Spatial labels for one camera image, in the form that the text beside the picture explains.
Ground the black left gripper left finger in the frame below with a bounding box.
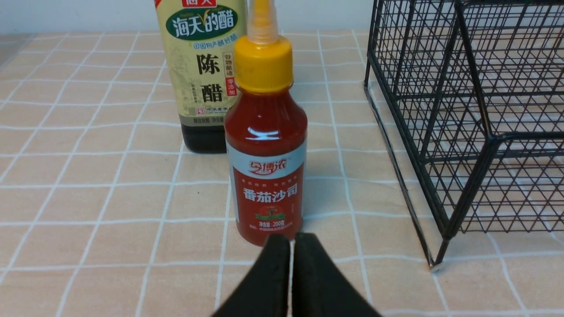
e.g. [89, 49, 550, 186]
[213, 234, 291, 317]

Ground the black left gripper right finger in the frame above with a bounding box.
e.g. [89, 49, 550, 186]
[292, 232, 380, 317]

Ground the red ketchup bottle yellow cap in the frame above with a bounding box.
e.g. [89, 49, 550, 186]
[224, 0, 308, 246]

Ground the dark vinegar bottle gold cap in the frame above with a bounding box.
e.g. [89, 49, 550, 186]
[154, 0, 248, 153]

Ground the beige checkered tablecloth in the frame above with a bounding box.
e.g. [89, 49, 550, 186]
[0, 29, 563, 317]

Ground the black wire mesh shelf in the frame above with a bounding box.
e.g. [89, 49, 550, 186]
[364, 0, 564, 269]

